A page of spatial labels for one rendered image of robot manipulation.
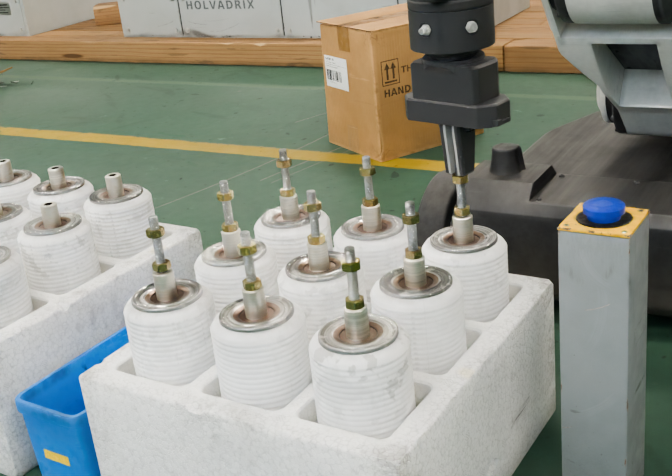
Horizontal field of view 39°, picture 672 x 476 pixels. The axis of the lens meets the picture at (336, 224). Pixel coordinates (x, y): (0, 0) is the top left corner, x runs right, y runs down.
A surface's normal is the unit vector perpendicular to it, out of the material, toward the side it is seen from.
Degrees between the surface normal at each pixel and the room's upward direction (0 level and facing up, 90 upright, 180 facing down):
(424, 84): 90
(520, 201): 45
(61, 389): 88
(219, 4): 90
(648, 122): 136
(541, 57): 90
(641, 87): 60
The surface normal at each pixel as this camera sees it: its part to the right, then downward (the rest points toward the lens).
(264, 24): -0.50, 0.36
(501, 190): -0.43, -0.40
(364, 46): -0.87, 0.26
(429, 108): -0.68, 0.33
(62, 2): 0.86, 0.11
